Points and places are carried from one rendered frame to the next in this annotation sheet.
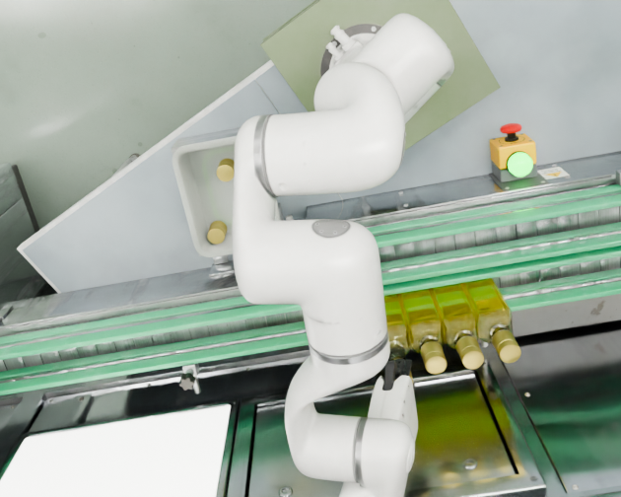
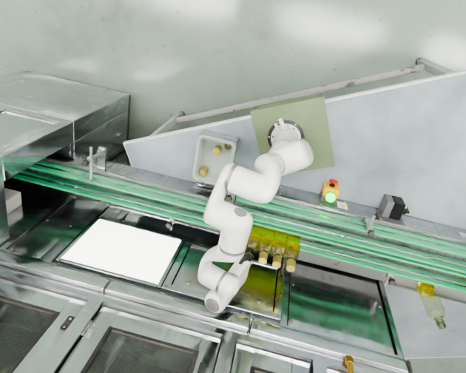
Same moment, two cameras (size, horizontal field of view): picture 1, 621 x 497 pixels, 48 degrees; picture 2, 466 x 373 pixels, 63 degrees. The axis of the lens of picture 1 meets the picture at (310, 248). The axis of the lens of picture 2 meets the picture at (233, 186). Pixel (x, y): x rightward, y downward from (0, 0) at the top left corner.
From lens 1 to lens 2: 0.42 m
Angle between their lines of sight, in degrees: 5
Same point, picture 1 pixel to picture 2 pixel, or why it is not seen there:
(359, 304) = (239, 239)
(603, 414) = (316, 303)
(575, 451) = (298, 312)
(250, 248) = (212, 207)
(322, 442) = (209, 274)
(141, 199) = (179, 145)
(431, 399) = (257, 271)
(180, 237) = (188, 166)
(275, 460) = (190, 269)
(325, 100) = (257, 165)
